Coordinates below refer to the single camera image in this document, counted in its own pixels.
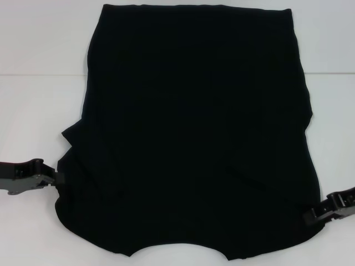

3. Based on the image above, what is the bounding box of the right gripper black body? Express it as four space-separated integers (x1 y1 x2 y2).
327 187 355 220

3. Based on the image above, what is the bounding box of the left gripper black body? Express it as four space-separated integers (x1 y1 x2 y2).
0 158 54 196

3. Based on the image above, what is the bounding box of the black t-shirt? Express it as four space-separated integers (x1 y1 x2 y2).
54 3 328 253

